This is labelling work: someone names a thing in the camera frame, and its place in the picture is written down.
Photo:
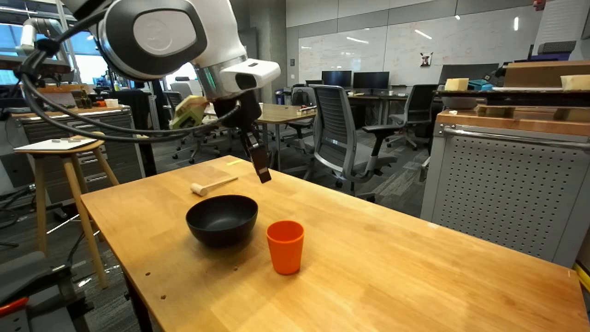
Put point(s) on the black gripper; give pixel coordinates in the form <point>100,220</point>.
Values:
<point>240,113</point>

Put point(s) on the orange plastic cup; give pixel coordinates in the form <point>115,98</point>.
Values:
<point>286,251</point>

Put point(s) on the black bowl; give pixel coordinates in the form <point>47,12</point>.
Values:
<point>222,224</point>

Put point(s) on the long wooden meeting table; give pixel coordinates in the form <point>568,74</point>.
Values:
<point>286,113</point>

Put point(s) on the small wooden mallet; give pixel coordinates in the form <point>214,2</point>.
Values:
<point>213,185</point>

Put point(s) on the grey mesh office chair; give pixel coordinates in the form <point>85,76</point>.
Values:
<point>334,130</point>

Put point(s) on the yellow-green wrist attachment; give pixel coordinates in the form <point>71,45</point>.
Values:
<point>190,111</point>

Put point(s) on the black computer monitor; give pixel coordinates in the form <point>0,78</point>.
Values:
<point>371,80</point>
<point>336,78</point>

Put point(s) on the dark office desk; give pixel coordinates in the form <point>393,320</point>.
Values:
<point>375,97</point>

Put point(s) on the grey drawer cabinet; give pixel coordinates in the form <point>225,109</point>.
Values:
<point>117,159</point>

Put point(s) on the black office chair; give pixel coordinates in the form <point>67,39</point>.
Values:
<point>421,104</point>

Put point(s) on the round wooden stool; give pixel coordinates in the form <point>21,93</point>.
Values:
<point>74,185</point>

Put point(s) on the small black white poster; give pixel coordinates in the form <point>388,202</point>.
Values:
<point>426,60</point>

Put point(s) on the white sheet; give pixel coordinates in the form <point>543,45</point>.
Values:
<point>56,146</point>

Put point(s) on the tan foam block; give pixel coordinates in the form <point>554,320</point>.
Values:
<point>456,85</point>
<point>576,82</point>

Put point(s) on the wide dark monitor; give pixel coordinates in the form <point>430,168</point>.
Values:
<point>469,73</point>

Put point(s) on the small teal object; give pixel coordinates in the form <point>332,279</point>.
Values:
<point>482,85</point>

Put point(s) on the grey perforated cabinet wooden top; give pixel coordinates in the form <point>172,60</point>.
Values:
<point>509,191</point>

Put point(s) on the brown wooden box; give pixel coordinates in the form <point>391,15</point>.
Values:
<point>541,74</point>

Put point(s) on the dark grey bin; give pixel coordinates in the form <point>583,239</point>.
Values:
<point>554,50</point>

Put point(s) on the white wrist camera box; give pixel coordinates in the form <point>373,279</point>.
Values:
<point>251,74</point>

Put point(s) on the large wall whiteboard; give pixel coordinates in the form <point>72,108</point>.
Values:
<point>393,49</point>

